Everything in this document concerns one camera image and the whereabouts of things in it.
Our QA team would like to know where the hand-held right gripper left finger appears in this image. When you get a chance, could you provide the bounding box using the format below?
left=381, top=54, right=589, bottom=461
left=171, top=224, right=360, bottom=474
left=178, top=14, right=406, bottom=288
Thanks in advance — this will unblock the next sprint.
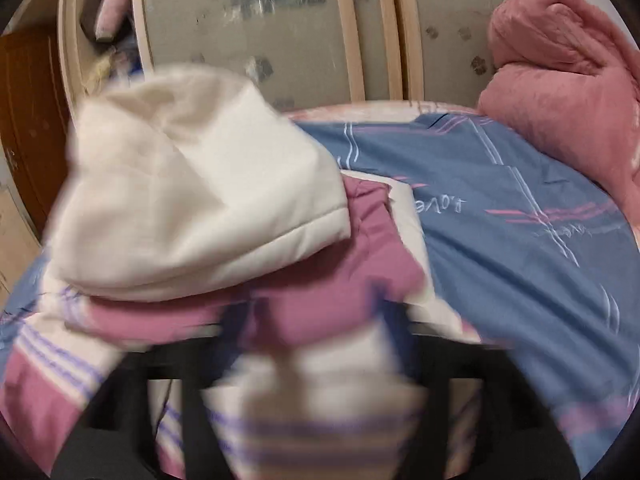
left=50, top=300, right=257, bottom=480

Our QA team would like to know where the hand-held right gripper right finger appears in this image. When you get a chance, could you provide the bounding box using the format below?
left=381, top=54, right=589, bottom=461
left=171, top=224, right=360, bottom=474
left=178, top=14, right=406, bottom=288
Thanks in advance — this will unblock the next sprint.
left=372, top=282, right=593, bottom=480

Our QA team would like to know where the pink and white hooded jacket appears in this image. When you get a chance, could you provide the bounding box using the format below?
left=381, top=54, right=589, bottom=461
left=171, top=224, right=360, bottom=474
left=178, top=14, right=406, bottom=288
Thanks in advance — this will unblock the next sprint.
left=0, top=62, right=483, bottom=480

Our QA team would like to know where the blue striped bed sheet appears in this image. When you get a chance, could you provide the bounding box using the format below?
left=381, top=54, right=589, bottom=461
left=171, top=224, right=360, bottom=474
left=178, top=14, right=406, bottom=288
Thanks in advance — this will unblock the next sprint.
left=0, top=109, right=640, bottom=476

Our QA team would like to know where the light wooden cabinet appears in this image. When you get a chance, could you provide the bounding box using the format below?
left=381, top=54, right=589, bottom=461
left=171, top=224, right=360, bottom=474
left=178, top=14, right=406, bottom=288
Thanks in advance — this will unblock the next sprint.
left=0, top=179, right=42, bottom=311

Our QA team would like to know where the brown wooden door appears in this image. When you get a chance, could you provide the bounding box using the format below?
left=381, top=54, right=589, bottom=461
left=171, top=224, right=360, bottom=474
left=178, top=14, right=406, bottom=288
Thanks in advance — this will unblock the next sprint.
left=0, top=29, right=72, bottom=243

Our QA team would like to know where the yellow crumpled cloth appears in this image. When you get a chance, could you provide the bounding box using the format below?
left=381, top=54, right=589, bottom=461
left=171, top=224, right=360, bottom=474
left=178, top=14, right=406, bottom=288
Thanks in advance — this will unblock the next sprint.
left=86, top=52, right=120, bottom=97

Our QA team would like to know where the pink quilt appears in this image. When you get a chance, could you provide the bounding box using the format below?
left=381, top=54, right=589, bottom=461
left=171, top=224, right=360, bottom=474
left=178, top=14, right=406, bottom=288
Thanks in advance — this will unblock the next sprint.
left=474, top=0, right=640, bottom=223

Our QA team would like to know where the frosted glass sliding door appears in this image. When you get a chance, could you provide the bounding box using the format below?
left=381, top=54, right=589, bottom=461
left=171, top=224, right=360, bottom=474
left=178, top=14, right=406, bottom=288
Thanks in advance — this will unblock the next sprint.
left=131, top=0, right=373, bottom=113
left=389, top=0, right=553, bottom=108

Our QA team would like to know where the light wooden wardrobe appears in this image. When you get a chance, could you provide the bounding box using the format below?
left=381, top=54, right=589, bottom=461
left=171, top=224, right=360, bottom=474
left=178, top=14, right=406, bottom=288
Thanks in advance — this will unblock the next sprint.
left=56, top=0, right=556, bottom=116

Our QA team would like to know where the pink hanging puffer jacket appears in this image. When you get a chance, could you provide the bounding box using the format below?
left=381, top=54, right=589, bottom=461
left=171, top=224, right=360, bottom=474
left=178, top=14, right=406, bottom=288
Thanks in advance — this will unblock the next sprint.
left=94, top=0, right=135, bottom=44

